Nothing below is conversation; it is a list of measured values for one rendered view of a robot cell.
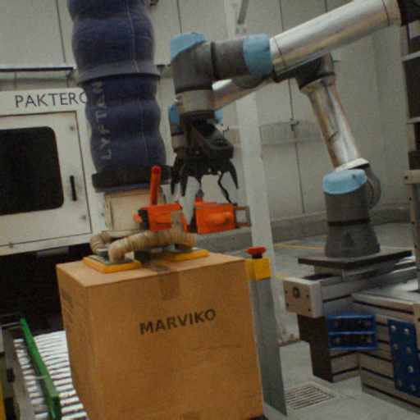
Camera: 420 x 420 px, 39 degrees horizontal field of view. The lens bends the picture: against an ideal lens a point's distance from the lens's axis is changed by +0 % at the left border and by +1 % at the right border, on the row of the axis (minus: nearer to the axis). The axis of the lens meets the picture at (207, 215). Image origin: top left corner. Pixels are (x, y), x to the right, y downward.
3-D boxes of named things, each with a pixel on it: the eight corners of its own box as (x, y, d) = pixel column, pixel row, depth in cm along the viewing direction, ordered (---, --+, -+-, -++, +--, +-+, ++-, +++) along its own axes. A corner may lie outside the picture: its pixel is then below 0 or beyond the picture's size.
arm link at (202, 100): (219, 88, 114) (179, 91, 111) (221, 112, 114) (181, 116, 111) (205, 95, 121) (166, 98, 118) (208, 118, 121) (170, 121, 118)
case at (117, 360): (71, 387, 193) (55, 264, 191) (189, 359, 207) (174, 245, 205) (108, 458, 137) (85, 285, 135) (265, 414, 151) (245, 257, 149)
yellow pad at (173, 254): (143, 254, 190) (140, 239, 190) (172, 249, 193) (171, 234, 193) (175, 262, 158) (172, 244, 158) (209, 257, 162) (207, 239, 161)
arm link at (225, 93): (313, 62, 162) (172, 134, 186) (326, 67, 172) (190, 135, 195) (299, 23, 163) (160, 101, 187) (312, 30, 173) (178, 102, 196)
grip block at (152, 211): (139, 230, 151) (136, 207, 150) (175, 225, 154) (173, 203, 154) (148, 231, 143) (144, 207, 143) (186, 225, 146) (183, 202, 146)
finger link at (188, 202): (182, 224, 119) (194, 180, 120) (192, 225, 113) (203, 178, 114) (167, 221, 118) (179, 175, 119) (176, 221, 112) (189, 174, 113)
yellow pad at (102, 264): (83, 263, 183) (80, 248, 183) (115, 258, 187) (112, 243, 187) (103, 275, 151) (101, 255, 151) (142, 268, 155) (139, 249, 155)
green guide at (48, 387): (7, 335, 347) (5, 320, 346) (25, 331, 351) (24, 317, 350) (30, 428, 198) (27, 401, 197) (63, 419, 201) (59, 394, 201)
